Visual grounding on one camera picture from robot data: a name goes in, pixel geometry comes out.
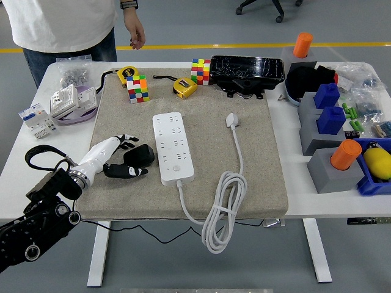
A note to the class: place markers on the colourful puzzle cube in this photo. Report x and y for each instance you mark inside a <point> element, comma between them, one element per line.
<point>138,89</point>
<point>200,71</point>

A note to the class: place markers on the blue plastic bin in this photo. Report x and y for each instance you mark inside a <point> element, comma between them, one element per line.
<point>371,187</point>

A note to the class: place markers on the person's left hand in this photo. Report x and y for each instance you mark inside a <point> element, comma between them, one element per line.
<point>136,26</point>

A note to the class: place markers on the small clear bag blue parts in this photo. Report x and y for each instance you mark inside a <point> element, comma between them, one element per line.
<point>372,83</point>

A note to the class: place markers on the clear bag of tan components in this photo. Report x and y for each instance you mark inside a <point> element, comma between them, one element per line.
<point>382,129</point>

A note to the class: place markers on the blue block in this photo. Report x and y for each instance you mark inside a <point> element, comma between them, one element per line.
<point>327,96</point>
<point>331,120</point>

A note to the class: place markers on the silver bracket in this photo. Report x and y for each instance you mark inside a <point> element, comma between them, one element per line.
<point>273,222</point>

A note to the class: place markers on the green peg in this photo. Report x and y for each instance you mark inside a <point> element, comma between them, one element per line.
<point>354,124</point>
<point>350,113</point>
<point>345,108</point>
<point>360,127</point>
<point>355,112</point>

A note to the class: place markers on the yellow tape measure black label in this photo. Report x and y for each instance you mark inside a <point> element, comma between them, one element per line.
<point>127,74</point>

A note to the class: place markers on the white switch panel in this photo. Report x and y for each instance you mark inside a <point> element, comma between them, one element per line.
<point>88,97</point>

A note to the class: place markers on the white blue circuit breaker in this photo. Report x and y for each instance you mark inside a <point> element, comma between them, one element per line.
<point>36,120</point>

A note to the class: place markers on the white blue round dish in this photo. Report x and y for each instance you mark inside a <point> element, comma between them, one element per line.
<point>290,93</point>

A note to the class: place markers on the black power adapter plug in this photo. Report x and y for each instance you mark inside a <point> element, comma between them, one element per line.
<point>140,154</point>

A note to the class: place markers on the black table control panel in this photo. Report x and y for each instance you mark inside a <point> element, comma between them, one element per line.
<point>366,220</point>

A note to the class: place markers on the black office chair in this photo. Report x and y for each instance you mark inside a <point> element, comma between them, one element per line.
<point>279,19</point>

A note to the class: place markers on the clear bag of metal nuts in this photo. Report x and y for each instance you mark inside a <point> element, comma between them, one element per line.
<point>74,76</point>

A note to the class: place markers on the black glossy tray device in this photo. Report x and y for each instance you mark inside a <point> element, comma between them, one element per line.
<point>244,68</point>

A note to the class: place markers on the clear bag of white parts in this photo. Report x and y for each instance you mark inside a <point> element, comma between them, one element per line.
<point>351,74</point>

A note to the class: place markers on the white wall socket panel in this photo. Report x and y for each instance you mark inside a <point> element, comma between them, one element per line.
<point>64,102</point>

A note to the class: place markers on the grey-brown mat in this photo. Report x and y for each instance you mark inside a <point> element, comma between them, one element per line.
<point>259,183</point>

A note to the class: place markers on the person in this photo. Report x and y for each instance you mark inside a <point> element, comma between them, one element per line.
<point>61,21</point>

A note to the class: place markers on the grey block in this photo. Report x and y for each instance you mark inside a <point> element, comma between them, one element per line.
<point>330,180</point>
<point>314,142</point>
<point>305,105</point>
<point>287,56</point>

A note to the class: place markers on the white table leg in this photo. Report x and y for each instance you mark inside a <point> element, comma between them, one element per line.
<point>317,253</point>
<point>99,253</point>

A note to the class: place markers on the large clear bag blue parts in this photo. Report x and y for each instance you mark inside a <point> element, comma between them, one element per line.
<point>368,107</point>

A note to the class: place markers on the orange cylinder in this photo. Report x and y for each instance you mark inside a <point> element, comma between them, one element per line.
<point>302,44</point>
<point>345,154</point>

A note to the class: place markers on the white power strip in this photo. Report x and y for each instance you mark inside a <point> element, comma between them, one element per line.
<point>174,149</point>

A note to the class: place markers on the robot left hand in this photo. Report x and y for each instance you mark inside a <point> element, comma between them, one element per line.
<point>97,155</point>

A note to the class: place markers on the black wristwatch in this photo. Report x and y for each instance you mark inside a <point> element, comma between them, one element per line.
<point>128,4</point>

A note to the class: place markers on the yellow toy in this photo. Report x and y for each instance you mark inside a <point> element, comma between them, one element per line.
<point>378,163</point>

